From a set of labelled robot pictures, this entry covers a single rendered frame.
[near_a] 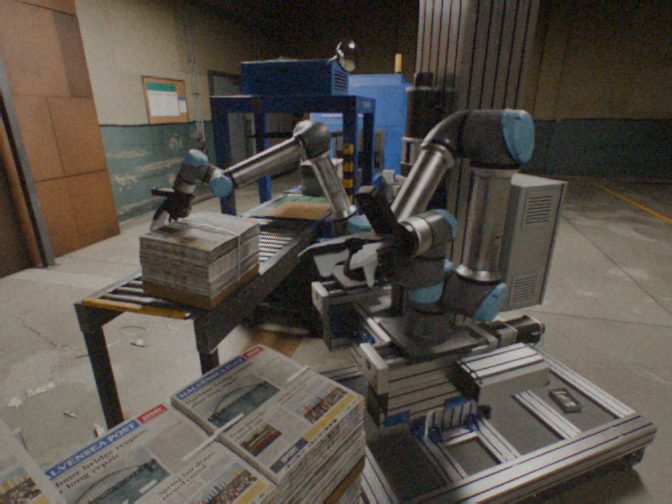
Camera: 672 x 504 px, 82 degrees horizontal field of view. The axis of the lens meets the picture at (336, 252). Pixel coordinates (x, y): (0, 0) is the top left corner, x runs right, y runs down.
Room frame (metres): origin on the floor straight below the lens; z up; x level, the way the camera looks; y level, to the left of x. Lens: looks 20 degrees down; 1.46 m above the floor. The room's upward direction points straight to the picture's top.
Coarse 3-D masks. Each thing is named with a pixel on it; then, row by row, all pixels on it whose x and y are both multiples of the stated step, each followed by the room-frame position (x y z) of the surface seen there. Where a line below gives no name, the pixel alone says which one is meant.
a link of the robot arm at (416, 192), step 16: (464, 112) 1.00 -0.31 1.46; (448, 128) 0.99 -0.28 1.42; (432, 144) 0.98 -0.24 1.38; (448, 144) 0.98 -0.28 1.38; (432, 160) 0.96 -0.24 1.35; (448, 160) 0.98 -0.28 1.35; (416, 176) 0.94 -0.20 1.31; (432, 176) 0.94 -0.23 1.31; (400, 192) 0.94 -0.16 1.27; (416, 192) 0.91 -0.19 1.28; (432, 192) 0.94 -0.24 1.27; (400, 208) 0.89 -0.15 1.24; (416, 208) 0.90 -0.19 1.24
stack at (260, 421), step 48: (192, 384) 0.78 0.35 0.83; (240, 384) 0.78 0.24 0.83; (288, 384) 0.78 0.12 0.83; (336, 384) 0.78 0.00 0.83; (144, 432) 0.63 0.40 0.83; (192, 432) 0.63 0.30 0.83; (240, 432) 0.63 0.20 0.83; (288, 432) 0.63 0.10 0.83; (336, 432) 0.66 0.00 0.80; (96, 480) 0.52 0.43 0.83; (144, 480) 0.52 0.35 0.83; (192, 480) 0.52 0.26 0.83; (240, 480) 0.52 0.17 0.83; (288, 480) 0.54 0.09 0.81; (336, 480) 0.65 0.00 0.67
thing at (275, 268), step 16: (320, 224) 2.35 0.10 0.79; (304, 240) 2.06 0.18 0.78; (272, 256) 1.75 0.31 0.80; (288, 256) 1.83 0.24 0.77; (272, 272) 1.64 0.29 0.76; (288, 272) 1.82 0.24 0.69; (240, 288) 1.39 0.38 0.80; (256, 288) 1.48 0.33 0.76; (272, 288) 1.63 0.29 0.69; (224, 304) 1.26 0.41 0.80; (240, 304) 1.34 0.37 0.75; (256, 304) 1.47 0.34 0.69; (208, 320) 1.14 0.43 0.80; (224, 320) 1.23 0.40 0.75; (240, 320) 1.33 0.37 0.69; (208, 336) 1.13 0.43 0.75; (224, 336) 1.22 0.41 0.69; (208, 352) 1.12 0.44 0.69
